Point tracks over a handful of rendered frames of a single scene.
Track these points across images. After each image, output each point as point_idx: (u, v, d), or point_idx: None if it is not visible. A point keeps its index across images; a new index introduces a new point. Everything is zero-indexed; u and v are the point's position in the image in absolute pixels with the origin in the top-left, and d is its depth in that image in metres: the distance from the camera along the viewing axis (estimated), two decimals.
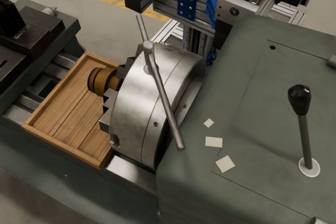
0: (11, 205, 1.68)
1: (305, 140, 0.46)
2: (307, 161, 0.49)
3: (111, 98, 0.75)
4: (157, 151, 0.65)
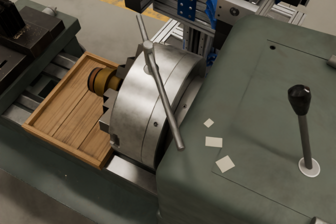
0: (11, 205, 1.68)
1: (305, 140, 0.46)
2: (307, 161, 0.49)
3: (111, 98, 0.75)
4: (157, 151, 0.65)
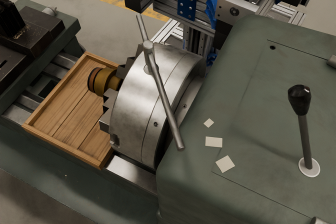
0: (11, 205, 1.68)
1: (305, 140, 0.46)
2: (307, 161, 0.49)
3: (111, 98, 0.75)
4: (157, 151, 0.65)
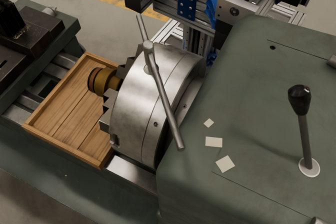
0: (11, 205, 1.68)
1: (305, 140, 0.46)
2: (307, 161, 0.49)
3: (111, 98, 0.75)
4: (157, 151, 0.65)
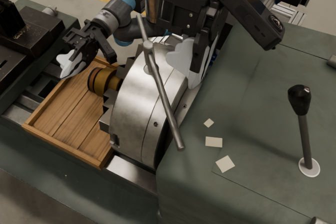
0: (11, 205, 1.68)
1: (305, 140, 0.46)
2: (307, 161, 0.49)
3: (111, 98, 0.75)
4: (157, 151, 0.65)
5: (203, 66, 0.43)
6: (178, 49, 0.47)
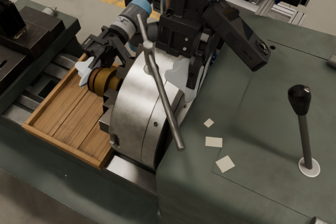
0: (11, 205, 1.68)
1: (305, 140, 0.46)
2: (307, 161, 0.49)
3: (111, 98, 0.75)
4: (157, 151, 0.65)
5: (198, 83, 0.48)
6: (176, 66, 0.51)
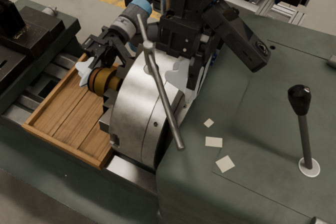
0: (11, 205, 1.68)
1: (305, 140, 0.46)
2: (307, 161, 0.49)
3: (111, 98, 0.75)
4: (157, 151, 0.65)
5: (198, 84, 0.48)
6: (176, 66, 0.51)
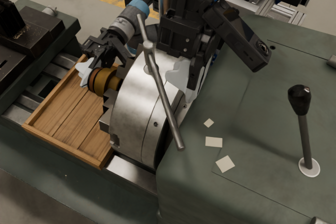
0: (11, 205, 1.68)
1: (305, 140, 0.46)
2: (307, 161, 0.49)
3: (111, 98, 0.75)
4: (157, 151, 0.65)
5: (199, 83, 0.48)
6: (176, 66, 0.51)
